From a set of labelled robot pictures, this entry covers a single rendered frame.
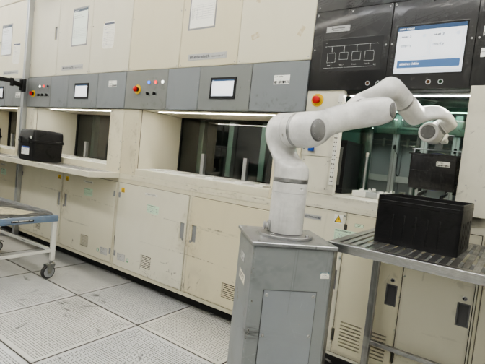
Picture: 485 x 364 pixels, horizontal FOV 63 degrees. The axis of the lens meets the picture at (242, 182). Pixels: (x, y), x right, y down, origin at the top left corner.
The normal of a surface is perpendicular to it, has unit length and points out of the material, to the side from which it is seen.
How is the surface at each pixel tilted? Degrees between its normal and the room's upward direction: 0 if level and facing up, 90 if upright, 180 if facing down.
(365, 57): 90
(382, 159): 90
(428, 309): 90
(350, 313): 90
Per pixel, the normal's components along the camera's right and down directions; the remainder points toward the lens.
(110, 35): -0.58, -0.01
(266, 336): 0.16, 0.07
